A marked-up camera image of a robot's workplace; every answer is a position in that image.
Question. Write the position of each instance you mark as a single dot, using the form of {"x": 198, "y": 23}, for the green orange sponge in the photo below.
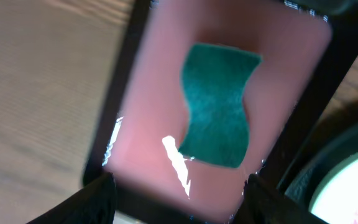
{"x": 213, "y": 81}

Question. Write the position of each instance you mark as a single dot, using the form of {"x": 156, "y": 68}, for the round black tray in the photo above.
{"x": 310, "y": 173}

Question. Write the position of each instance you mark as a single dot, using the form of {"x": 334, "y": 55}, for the rectangular red black tray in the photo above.
{"x": 307, "y": 47}

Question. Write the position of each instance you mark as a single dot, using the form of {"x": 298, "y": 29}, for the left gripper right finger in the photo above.
{"x": 263, "y": 204}

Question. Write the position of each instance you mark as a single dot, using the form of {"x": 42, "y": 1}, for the light green plate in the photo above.
{"x": 335, "y": 200}

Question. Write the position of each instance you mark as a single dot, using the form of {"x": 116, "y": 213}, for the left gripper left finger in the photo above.
{"x": 93, "y": 204}

